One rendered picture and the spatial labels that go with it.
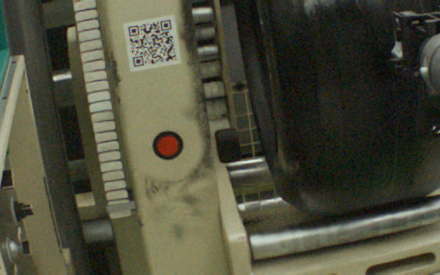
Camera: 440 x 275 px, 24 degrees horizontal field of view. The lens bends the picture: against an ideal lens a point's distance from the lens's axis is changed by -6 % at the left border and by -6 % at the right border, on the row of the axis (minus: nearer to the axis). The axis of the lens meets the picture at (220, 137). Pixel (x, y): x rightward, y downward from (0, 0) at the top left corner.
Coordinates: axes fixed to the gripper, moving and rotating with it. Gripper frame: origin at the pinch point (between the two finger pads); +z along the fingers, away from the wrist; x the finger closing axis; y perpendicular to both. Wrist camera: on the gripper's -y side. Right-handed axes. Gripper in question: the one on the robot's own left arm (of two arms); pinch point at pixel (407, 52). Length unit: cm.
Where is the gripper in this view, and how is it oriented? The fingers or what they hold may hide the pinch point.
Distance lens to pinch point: 144.2
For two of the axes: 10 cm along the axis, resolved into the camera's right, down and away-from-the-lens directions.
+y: -1.4, -9.6, -2.4
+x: -9.9, 1.6, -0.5
